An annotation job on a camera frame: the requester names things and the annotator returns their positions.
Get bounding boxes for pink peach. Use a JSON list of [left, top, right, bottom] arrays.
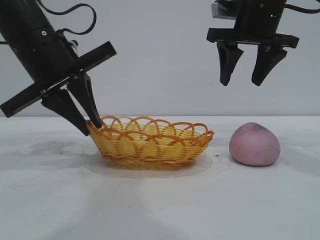
[[229, 121, 281, 167]]

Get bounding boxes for yellow woven plastic basket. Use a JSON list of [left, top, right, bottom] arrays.
[[85, 115, 215, 171]]

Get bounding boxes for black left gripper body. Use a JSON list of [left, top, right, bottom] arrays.
[[0, 0, 118, 119]]

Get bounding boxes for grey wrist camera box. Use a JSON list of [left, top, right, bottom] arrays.
[[211, 2, 238, 20]]

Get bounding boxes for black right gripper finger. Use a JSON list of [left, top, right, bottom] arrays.
[[216, 41, 245, 87], [251, 44, 288, 87]]

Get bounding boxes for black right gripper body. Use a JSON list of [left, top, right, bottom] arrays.
[[206, 0, 300, 49]]

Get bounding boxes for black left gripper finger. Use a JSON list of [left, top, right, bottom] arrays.
[[66, 73, 104, 129], [40, 89, 91, 137]]

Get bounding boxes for black cable loop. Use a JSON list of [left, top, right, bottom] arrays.
[[39, 0, 98, 35]]

